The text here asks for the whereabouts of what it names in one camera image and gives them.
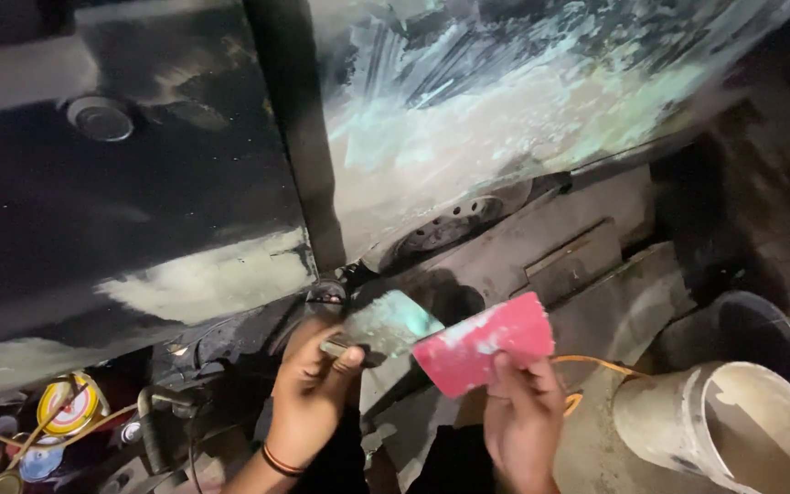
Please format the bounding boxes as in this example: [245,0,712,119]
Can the person's right hand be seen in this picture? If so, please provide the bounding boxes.
[483,350,569,494]

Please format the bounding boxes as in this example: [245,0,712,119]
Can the person's left hand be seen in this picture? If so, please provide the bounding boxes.
[267,317,368,470]

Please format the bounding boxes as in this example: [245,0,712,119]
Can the red plastic spreader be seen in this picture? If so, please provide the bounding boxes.
[411,291,556,399]

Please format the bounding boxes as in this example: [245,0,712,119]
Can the metal putty knife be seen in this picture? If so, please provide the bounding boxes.
[320,289,446,366]

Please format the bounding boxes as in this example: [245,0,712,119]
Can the brown wrist band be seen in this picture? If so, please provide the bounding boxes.
[261,442,308,479]

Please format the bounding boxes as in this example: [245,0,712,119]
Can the person's dark trousers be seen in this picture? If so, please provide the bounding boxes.
[298,410,500,494]

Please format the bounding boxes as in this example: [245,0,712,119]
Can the grey stone slab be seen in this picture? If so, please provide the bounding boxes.
[524,217,624,304]

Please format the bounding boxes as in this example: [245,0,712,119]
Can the dirty white bucket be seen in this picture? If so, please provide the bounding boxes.
[610,361,790,494]

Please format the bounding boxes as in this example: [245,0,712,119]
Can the car wheel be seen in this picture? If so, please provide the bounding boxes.
[392,195,507,258]

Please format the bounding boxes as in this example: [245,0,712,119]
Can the yellow lidded tin can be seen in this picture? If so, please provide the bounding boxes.
[36,372,106,438]

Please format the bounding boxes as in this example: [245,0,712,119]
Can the black bucket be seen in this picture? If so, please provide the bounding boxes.
[654,290,790,410]

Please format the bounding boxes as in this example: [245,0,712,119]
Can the black car door panel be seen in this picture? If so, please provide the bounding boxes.
[0,0,319,407]

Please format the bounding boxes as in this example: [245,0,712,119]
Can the blue round lid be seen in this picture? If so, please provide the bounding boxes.
[18,438,66,483]

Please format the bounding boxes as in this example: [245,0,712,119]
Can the car body panel with filler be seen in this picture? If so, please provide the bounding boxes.
[304,0,790,270]

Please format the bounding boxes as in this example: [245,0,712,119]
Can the round chrome door lock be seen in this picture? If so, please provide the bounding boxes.
[64,95,136,144]

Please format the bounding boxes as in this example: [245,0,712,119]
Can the orange cable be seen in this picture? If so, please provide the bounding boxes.
[549,354,651,418]

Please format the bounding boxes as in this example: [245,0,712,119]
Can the black rubber hose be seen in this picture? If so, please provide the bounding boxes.
[134,384,198,476]

